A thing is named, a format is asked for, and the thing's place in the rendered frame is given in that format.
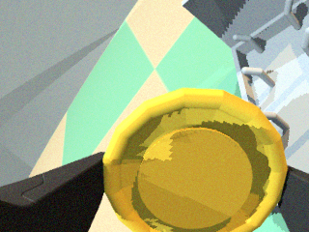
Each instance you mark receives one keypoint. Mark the grey dish rack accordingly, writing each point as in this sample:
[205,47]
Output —
[269,40]

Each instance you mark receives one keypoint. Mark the yellow plate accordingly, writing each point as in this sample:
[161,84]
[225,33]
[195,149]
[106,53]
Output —
[194,160]

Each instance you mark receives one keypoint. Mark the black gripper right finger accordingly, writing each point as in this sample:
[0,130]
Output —
[294,201]

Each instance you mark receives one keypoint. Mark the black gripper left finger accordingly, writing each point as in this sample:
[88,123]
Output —
[65,199]

